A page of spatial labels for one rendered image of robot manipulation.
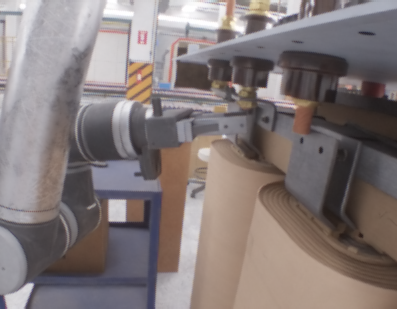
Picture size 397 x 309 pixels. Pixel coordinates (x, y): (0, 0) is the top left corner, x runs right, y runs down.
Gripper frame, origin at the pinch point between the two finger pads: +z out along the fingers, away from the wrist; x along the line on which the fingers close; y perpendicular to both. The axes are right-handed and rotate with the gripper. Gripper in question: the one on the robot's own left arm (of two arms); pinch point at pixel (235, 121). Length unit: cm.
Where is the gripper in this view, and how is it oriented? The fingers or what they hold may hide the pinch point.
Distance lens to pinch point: 48.1
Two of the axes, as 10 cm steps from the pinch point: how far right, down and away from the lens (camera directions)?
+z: 9.8, -0.5, -1.9
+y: -1.0, -9.7, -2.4
